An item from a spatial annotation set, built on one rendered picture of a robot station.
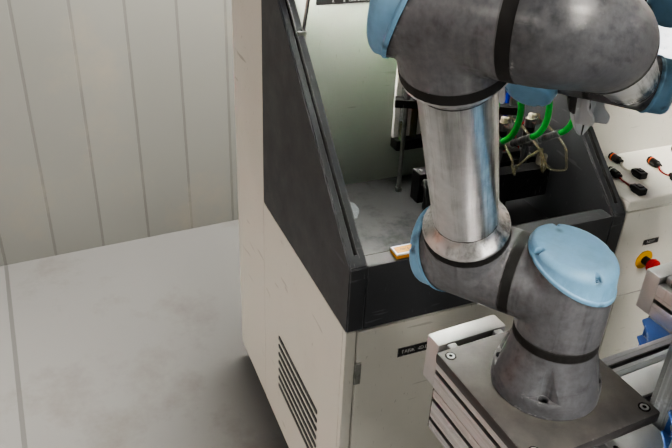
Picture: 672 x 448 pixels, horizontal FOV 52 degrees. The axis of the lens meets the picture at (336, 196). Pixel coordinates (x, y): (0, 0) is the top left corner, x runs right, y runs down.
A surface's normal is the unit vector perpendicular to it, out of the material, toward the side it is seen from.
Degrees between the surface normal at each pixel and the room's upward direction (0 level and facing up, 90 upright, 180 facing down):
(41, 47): 90
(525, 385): 72
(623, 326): 90
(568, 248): 8
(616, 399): 0
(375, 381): 90
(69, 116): 90
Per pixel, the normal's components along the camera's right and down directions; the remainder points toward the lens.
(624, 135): 0.38, 0.24
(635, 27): 0.57, 0.11
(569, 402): 0.11, 0.20
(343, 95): 0.38, 0.46
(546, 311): -0.51, 0.39
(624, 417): 0.04, -0.87
